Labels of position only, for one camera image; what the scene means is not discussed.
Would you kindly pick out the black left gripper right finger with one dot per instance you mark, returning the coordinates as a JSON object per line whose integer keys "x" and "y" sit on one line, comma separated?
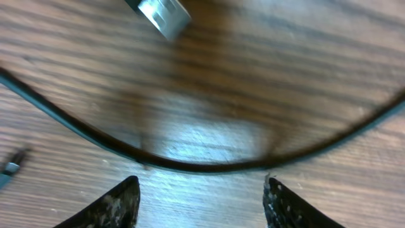
{"x": 285, "y": 209}

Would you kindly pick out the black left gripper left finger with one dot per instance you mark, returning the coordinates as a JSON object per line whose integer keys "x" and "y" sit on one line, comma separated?
{"x": 118, "y": 208}

